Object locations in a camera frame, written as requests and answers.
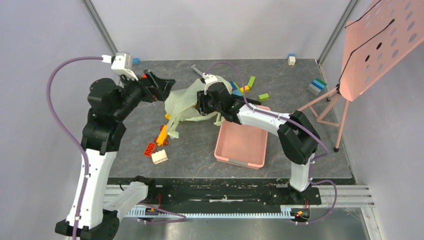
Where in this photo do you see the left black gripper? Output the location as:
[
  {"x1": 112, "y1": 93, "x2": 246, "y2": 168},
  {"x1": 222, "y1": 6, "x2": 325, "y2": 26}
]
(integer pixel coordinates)
[{"x1": 114, "y1": 67, "x2": 177, "y2": 119}]

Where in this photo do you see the green avocado plastic bag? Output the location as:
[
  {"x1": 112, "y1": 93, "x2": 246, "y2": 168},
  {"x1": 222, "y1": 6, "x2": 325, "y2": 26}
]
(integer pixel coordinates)
[{"x1": 164, "y1": 78, "x2": 225, "y2": 139}]

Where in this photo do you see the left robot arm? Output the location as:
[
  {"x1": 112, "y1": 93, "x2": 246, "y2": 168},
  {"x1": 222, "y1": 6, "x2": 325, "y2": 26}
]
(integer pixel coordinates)
[{"x1": 54, "y1": 70, "x2": 175, "y2": 240}]

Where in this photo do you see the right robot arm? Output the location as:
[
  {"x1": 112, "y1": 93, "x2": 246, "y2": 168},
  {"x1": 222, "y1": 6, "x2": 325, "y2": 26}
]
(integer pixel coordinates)
[{"x1": 195, "y1": 80, "x2": 322, "y2": 204}]

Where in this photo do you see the red blue brick stack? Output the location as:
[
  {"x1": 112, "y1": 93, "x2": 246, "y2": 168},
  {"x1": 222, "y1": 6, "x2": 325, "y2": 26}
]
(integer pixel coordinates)
[{"x1": 230, "y1": 81, "x2": 243, "y2": 96}]

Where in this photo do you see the yellow small block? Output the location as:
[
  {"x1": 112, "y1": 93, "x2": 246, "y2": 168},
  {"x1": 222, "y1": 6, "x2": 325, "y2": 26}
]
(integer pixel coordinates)
[{"x1": 239, "y1": 85, "x2": 251, "y2": 94}]

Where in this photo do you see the black microphone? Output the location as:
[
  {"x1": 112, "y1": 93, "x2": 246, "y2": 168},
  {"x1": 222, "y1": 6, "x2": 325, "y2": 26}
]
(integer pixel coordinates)
[{"x1": 245, "y1": 98, "x2": 262, "y2": 106}]

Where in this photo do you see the long green block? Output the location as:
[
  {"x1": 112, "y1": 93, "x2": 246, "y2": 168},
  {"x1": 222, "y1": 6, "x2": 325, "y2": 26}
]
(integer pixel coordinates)
[{"x1": 247, "y1": 76, "x2": 256, "y2": 88}]

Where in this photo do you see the short green block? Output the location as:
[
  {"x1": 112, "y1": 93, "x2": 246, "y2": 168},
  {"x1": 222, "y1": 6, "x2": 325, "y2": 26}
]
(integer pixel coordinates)
[{"x1": 258, "y1": 93, "x2": 270, "y2": 102}]

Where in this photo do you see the pink plastic basket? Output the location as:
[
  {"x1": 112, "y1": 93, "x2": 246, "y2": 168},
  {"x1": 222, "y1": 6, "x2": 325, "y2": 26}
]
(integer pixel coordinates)
[{"x1": 214, "y1": 120, "x2": 268, "y2": 170}]

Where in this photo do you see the orange toy car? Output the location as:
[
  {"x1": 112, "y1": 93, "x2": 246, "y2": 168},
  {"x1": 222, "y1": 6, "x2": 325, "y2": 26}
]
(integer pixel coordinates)
[{"x1": 154, "y1": 124, "x2": 169, "y2": 147}]

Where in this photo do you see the orange red brick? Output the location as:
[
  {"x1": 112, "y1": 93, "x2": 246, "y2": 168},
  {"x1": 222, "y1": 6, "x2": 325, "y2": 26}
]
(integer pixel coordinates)
[{"x1": 143, "y1": 142, "x2": 157, "y2": 157}]

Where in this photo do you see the white large brick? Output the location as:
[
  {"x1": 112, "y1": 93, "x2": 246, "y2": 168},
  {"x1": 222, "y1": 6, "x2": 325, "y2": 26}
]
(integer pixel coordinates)
[{"x1": 151, "y1": 149, "x2": 169, "y2": 165}]

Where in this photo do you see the white blue small brick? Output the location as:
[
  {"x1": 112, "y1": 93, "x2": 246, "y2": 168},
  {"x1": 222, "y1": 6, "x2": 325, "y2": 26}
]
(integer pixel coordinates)
[{"x1": 287, "y1": 53, "x2": 296, "y2": 66}]

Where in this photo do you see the grey blue green brick stack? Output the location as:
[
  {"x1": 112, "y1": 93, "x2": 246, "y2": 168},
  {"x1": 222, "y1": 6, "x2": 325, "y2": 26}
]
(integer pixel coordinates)
[{"x1": 307, "y1": 78, "x2": 327, "y2": 96}]

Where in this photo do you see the pink music stand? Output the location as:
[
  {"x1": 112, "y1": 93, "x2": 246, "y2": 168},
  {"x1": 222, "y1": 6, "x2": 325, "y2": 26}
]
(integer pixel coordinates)
[{"x1": 300, "y1": 0, "x2": 424, "y2": 153}]

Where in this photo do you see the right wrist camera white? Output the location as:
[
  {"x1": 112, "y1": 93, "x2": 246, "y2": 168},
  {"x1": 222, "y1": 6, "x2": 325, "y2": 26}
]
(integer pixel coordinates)
[{"x1": 200, "y1": 73, "x2": 219, "y2": 94}]

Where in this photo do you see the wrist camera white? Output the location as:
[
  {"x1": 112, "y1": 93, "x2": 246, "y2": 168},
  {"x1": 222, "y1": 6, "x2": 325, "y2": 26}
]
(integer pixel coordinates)
[
  {"x1": 101, "y1": 52, "x2": 138, "y2": 81},
  {"x1": 200, "y1": 73, "x2": 219, "y2": 94}
]

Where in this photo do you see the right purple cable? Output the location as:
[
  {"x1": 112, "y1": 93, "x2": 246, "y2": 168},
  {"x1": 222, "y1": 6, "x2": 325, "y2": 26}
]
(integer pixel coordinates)
[{"x1": 205, "y1": 61, "x2": 338, "y2": 225}]

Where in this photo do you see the purple cable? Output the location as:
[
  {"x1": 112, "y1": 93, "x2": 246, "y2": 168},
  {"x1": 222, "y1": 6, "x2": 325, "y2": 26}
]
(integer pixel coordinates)
[
  {"x1": 45, "y1": 56, "x2": 188, "y2": 240},
  {"x1": 205, "y1": 61, "x2": 338, "y2": 225}
]

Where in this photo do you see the blue brick at wall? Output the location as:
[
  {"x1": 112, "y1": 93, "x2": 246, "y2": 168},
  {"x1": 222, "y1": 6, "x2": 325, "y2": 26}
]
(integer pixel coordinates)
[{"x1": 132, "y1": 57, "x2": 140, "y2": 65}]

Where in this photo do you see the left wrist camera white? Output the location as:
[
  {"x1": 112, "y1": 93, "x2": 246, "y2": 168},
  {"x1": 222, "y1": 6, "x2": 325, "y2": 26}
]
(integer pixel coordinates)
[{"x1": 101, "y1": 52, "x2": 138, "y2": 81}]

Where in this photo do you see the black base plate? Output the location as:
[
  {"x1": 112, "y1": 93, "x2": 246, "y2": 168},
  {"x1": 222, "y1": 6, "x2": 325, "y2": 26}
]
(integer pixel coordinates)
[{"x1": 119, "y1": 177, "x2": 322, "y2": 205}]

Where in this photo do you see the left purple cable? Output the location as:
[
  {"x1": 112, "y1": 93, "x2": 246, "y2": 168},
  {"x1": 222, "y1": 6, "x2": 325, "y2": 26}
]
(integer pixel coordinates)
[{"x1": 45, "y1": 56, "x2": 188, "y2": 240}]

